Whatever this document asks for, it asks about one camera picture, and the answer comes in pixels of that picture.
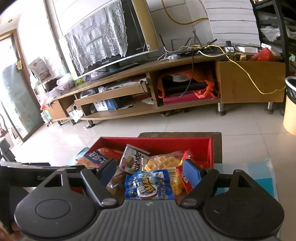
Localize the orange red chip bag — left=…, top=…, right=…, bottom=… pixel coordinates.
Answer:
left=176, top=151, right=200, bottom=193

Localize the silver brown wafer pack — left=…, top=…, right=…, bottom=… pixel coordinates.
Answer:
left=119, top=144, right=150, bottom=174

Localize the yellow waffle pack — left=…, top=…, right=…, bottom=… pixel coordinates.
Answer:
left=141, top=151, right=185, bottom=196

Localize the blue snack bag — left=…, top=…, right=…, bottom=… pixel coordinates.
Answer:
left=125, top=170, right=175, bottom=200

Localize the white blue cracker package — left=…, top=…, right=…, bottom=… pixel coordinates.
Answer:
left=76, top=148, right=123, bottom=168

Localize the red cardboard box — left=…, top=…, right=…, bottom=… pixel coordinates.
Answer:
left=69, top=136, right=215, bottom=204

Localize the blue white checkered tablecloth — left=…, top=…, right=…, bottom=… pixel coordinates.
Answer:
left=67, top=146, right=280, bottom=202

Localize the blue white carton box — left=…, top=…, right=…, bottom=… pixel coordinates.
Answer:
left=93, top=99, right=118, bottom=111

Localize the yellow trash bin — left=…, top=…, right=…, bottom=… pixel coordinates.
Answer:
left=283, top=76, right=296, bottom=136

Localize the wooden TV stand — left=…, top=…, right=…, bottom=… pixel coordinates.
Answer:
left=45, top=54, right=287, bottom=126

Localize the orange plastic bag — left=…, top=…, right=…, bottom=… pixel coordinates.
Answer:
left=157, top=68, right=219, bottom=99

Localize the red bag on stand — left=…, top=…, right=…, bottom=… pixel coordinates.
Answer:
left=249, top=48, right=275, bottom=62

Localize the white lace cover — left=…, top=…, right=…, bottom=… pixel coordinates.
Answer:
left=65, top=1, right=128, bottom=75

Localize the flat screen television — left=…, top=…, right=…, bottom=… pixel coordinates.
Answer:
left=63, top=1, right=160, bottom=80

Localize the black shelving rack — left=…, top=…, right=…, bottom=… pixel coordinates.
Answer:
left=251, top=1, right=295, bottom=76

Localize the yellow cable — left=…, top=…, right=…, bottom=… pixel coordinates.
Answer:
left=160, top=0, right=286, bottom=95

